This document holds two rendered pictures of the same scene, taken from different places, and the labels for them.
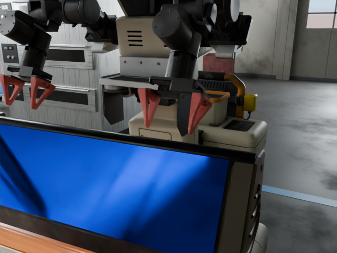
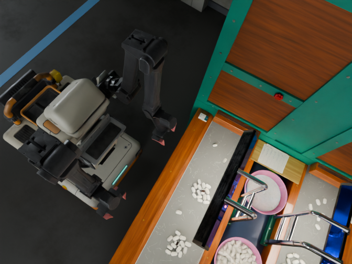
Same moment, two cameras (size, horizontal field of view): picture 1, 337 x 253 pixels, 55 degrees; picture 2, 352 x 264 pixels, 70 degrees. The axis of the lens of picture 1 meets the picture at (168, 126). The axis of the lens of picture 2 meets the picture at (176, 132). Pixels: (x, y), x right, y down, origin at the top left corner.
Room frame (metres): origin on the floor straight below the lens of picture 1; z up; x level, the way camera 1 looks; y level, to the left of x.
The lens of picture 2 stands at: (0.66, 0.48, 2.26)
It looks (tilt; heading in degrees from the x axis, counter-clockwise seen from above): 67 degrees down; 260
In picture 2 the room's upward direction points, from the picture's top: 16 degrees clockwise
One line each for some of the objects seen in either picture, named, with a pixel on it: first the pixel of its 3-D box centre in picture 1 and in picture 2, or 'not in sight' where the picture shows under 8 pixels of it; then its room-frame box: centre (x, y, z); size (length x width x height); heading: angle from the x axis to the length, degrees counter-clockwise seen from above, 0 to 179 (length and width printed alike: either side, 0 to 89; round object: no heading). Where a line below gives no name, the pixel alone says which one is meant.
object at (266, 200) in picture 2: not in sight; (262, 193); (-0.03, 0.19, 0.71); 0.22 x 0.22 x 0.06
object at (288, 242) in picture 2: not in sight; (300, 236); (-0.14, 0.43, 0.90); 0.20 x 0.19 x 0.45; 67
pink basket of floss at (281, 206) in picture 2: not in sight; (263, 193); (-0.03, 0.19, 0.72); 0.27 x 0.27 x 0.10
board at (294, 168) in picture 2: not in sight; (277, 161); (-0.11, -0.02, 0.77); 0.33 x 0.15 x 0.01; 157
